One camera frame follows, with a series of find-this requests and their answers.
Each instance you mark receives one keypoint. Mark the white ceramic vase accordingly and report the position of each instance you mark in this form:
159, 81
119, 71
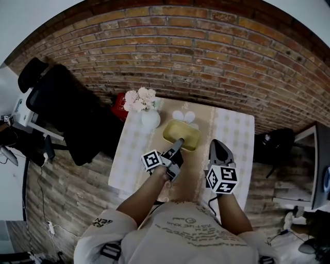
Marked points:
150, 119

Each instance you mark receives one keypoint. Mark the white rounded ornament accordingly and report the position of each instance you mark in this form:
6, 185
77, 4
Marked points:
189, 117

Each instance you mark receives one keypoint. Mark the beige table runner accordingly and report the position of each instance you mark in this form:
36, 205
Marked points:
193, 167

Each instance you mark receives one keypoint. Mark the person's left forearm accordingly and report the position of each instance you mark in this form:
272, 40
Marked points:
144, 193

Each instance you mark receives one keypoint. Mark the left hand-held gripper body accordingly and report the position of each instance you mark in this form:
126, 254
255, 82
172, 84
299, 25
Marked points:
152, 159

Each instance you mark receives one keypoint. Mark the white framed side desk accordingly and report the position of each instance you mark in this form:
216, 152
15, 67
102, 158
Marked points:
319, 165

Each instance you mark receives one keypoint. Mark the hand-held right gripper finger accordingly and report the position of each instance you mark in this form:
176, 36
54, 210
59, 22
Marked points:
230, 157
213, 154

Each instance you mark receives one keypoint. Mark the white power adapter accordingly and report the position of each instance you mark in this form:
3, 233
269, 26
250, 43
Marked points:
50, 227

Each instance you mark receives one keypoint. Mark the red box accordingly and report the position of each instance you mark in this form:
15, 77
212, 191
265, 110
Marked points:
118, 107

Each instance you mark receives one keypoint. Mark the black office chair with headrest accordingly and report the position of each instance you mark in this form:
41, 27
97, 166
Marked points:
64, 108

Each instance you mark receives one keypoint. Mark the black backpack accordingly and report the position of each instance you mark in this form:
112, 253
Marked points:
276, 144

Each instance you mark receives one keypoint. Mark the pale pink flower bouquet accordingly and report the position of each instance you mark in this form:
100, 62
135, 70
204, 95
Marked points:
139, 99

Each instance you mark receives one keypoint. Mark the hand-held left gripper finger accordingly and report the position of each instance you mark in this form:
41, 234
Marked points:
178, 145

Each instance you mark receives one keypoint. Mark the person's white printed shirt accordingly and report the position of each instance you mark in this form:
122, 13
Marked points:
180, 239

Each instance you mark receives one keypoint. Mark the person's right forearm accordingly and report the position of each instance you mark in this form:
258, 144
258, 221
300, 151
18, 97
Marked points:
232, 214

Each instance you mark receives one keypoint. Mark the table with checked cloth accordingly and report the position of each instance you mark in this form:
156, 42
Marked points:
232, 134

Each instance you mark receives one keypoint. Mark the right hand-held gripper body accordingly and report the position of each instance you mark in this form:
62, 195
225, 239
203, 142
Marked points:
221, 179

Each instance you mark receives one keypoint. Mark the yellow rectangular tray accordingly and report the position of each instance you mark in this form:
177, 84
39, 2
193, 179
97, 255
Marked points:
178, 131

